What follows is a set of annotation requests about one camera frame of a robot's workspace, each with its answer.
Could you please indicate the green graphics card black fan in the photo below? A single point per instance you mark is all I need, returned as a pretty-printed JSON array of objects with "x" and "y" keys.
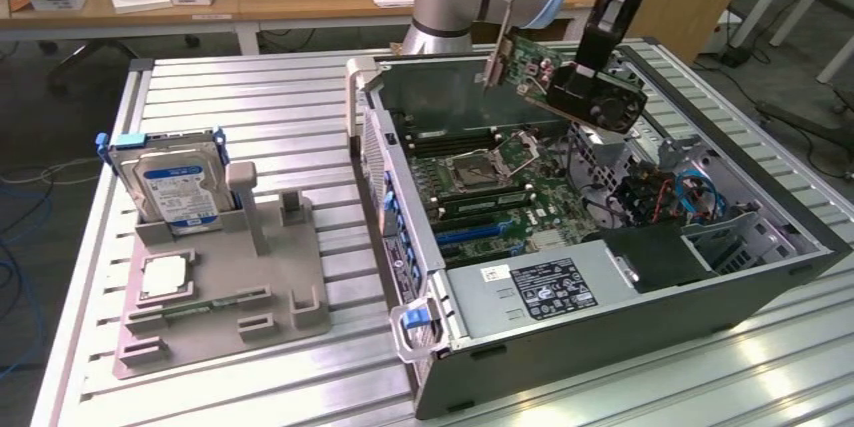
[{"x": 527, "y": 67}]

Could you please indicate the blue expansion slot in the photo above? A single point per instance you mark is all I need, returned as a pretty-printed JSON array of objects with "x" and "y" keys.
[{"x": 467, "y": 233}]

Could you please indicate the wooden cabinet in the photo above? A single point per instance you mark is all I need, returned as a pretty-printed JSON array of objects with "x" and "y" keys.
[{"x": 694, "y": 7}]

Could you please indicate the metal socket cover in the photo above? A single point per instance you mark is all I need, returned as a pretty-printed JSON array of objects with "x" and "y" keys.
[{"x": 516, "y": 152}]

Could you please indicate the CPU socket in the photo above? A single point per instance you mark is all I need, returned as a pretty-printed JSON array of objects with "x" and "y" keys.
[{"x": 475, "y": 172}]

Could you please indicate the green motherboard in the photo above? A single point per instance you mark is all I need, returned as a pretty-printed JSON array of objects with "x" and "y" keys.
[{"x": 547, "y": 207}]

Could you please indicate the dark RAM stick white clips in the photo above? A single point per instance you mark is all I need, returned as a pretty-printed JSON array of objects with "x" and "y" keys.
[{"x": 480, "y": 204}]

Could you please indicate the black plastic shroud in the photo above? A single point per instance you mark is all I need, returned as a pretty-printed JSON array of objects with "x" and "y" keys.
[{"x": 653, "y": 257}]

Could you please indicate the wooden desk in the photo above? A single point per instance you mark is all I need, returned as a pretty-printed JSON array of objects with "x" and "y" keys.
[{"x": 300, "y": 2}]

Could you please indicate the grey metal disk bay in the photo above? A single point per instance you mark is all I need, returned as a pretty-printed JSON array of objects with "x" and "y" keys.
[{"x": 734, "y": 247}]

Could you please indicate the grey power supply unit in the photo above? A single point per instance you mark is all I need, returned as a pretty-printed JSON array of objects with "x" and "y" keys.
[{"x": 480, "y": 307}]

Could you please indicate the black open PC case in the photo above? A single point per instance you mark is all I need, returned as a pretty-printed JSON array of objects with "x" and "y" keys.
[{"x": 600, "y": 347}]

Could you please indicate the blue case latch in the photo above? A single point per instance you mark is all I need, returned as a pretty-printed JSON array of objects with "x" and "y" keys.
[{"x": 412, "y": 319}]

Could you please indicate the hard disk with blue caddy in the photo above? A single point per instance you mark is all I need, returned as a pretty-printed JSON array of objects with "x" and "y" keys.
[{"x": 176, "y": 192}]

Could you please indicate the black office chair base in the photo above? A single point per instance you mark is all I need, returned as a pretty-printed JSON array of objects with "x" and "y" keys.
[{"x": 86, "y": 54}]

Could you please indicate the green RAM stick bare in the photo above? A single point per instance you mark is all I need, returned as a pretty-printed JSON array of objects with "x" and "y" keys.
[{"x": 200, "y": 308}]

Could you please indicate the silver CPU chip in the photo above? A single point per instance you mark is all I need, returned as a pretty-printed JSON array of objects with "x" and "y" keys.
[{"x": 162, "y": 279}]

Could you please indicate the grey plastic parts rack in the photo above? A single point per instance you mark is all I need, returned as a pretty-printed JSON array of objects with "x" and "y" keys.
[{"x": 220, "y": 342}]

